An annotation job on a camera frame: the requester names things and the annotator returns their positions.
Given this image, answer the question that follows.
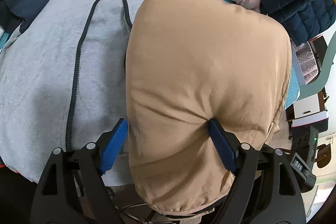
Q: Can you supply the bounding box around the grey and navy zip jacket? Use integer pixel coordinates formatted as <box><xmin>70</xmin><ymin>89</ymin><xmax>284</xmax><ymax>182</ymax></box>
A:
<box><xmin>1</xmin><ymin>0</ymin><xmax>143</xmax><ymax>182</ymax></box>

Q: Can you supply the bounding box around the pink patterned covered table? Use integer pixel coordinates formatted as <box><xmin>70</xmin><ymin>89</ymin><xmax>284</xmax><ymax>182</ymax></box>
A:
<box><xmin>291</xmin><ymin>40</ymin><xmax>319</xmax><ymax>86</ymax></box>

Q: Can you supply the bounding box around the tan khaki jacket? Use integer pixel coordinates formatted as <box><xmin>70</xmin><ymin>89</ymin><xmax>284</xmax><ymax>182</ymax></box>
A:
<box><xmin>126</xmin><ymin>0</ymin><xmax>291</xmax><ymax>216</ymax></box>

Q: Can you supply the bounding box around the mint green bed frame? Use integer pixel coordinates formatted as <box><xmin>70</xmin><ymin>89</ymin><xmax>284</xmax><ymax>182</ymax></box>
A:
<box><xmin>298</xmin><ymin>33</ymin><xmax>336</xmax><ymax>100</ymax></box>

